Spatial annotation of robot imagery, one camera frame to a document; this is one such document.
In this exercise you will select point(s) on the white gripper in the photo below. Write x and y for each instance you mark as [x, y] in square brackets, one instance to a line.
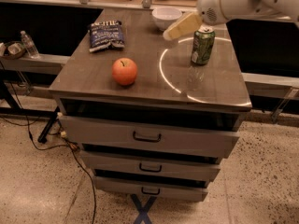
[207, 7]

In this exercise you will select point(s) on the green soda can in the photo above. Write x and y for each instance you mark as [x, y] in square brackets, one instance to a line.
[203, 41]

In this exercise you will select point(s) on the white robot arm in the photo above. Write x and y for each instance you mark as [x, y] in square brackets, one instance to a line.
[267, 8]

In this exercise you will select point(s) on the white bowl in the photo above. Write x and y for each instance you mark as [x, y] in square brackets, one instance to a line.
[164, 16]

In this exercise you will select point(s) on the red apple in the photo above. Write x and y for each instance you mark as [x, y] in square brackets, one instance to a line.
[124, 71]

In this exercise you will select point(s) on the blue chip bag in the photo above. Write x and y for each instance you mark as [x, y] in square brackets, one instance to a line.
[105, 35]

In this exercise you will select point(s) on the grey drawer cabinet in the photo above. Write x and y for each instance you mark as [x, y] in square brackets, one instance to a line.
[168, 89]

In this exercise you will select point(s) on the grey side shelf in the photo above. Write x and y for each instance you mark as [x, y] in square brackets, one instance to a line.
[45, 64]

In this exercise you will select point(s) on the clear plastic water bottle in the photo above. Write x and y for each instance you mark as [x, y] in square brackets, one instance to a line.
[29, 45]

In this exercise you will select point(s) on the small dark bowl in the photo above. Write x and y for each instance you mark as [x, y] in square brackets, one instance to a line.
[12, 50]

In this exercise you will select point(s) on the blue tape cross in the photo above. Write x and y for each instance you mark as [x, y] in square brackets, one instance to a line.
[143, 209]

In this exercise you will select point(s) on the middle drawer with handle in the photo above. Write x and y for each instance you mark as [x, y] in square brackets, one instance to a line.
[117, 165]

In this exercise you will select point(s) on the drawer with handle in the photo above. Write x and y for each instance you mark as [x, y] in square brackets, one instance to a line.
[149, 137]
[150, 189]
[117, 165]

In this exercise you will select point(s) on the top drawer with handle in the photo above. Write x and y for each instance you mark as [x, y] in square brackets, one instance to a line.
[149, 137]

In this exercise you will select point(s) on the bottom drawer with handle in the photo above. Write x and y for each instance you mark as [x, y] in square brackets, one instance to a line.
[150, 189]

